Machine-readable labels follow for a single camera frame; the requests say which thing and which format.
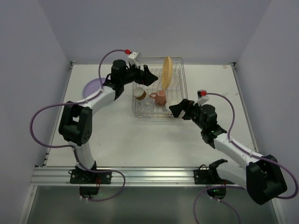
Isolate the yellow plate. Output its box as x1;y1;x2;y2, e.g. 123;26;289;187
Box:
161;56;173;90

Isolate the clear glass cup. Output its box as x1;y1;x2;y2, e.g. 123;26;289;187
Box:
140;98;154;112

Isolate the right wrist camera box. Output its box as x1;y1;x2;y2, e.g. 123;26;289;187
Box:
193;90;209;106

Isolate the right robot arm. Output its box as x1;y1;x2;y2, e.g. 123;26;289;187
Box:
169;99;287;205

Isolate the wire dish rack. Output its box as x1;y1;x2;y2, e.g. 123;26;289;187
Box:
132;57;188;118

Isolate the white brown mug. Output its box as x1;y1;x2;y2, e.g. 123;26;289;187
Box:
133;87;149;101

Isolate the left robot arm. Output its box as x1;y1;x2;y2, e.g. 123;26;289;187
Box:
58;59;158;171

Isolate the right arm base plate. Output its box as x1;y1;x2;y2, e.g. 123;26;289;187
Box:
193;159;227;200

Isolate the white blue striped bowl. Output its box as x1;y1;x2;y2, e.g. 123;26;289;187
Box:
164;99;179;112

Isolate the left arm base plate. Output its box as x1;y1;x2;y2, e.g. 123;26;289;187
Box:
68;167;112;198

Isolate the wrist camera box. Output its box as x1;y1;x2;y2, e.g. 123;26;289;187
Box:
193;90;209;106
127;51;142;68

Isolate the purple plate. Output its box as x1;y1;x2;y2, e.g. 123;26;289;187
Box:
82;78;101;98

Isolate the pink dotted mug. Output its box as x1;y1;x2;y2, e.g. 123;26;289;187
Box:
150;90;167;106

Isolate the aluminium mounting rail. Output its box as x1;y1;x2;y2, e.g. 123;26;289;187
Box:
29;166;277;187

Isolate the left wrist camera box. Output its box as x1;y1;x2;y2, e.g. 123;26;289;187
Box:
127;51;142;68

